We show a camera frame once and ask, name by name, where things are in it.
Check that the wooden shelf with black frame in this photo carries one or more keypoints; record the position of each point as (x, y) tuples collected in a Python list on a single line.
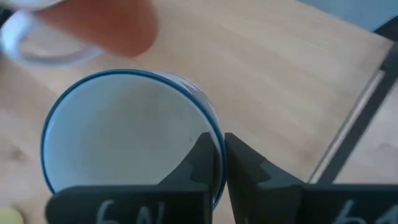
[(273, 77)]

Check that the yellow-green cup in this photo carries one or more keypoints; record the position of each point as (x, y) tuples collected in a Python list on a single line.
[(8, 216)]

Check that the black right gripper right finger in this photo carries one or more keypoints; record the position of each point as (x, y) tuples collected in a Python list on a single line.
[(311, 205)]

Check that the white enamel mug blue rim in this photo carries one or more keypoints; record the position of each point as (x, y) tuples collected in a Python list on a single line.
[(124, 130)]

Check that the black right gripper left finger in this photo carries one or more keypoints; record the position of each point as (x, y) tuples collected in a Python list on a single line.
[(130, 205)]

